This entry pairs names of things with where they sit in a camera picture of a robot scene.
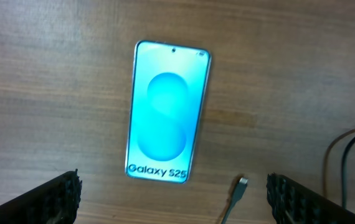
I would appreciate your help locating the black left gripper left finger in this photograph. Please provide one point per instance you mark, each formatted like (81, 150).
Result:
(55, 201)

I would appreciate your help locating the Galaxy S25 smartphone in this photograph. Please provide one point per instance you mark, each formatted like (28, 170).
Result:
(169, 85)

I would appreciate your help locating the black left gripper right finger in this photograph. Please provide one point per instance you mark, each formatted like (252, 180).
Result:
(293, 203)

